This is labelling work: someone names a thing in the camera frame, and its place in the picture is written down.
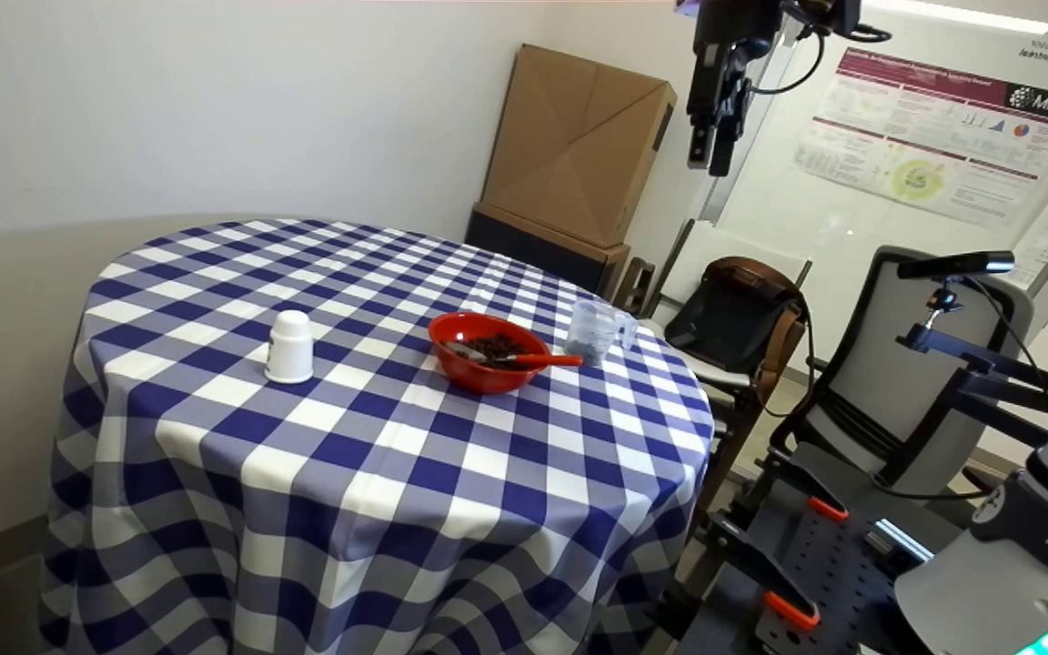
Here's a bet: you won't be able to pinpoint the black blue camera mount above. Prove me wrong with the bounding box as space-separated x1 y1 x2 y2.
894 280 1048 454

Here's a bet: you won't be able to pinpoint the red plastic bowl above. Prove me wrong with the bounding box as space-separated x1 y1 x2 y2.
426 308 555 402

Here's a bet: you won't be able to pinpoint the white upside-down cup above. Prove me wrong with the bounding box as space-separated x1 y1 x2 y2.
262 305 319 390

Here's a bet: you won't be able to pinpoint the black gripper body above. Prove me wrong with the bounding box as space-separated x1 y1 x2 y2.
689 0 785 95

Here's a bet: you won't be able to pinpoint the white poster magenta header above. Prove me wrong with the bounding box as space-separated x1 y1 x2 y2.
793 46 1048 231

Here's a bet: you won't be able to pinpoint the dark brown food pieces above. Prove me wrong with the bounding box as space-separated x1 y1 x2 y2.
469 333 532 364

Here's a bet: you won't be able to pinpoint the large brown cardboard box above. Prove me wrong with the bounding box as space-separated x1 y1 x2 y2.
478 45 679 251

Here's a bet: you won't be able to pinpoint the black clamp orange tip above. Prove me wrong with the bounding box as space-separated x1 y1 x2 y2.
706 513 825 636
791 477 854 529

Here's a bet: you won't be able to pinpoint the red handled spoon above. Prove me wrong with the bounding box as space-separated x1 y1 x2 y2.
448 340 587 370

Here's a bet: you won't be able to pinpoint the black bag brown strap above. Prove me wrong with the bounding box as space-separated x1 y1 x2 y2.
663 256 808 397

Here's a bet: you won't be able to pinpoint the black office chair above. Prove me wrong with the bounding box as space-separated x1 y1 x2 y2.
764 245 1037 513

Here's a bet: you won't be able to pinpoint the blue white checkered tablecloth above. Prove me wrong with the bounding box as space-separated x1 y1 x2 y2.
38 216 722 655

